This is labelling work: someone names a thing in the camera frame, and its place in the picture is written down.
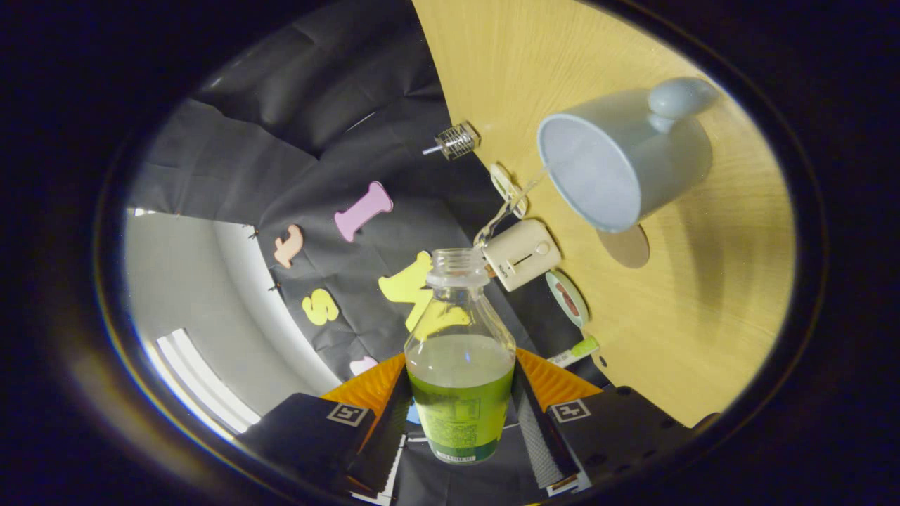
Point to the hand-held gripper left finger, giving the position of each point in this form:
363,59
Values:
383,450

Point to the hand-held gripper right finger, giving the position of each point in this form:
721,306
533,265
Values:
538,443

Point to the clear juice bottle green label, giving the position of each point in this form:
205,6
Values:
460,407

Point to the round brown coaster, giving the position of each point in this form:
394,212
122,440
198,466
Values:
629,251

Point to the white cup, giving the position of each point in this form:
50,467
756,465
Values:
661,161

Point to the tall white green bottle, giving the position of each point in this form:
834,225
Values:
580,348

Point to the pale green plate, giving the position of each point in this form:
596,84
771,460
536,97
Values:
567,309

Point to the brown bread slice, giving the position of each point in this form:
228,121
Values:
569,299

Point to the long ceiling light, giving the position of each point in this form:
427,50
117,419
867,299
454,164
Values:
204,386

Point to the white toaster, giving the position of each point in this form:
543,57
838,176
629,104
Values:
524,253

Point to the wooden table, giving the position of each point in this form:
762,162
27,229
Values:
703,316

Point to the white divided snack dish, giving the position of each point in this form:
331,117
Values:
505,184

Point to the white straw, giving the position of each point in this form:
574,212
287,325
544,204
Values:
430,150

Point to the black backdrop cloth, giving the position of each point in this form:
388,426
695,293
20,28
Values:
337,140

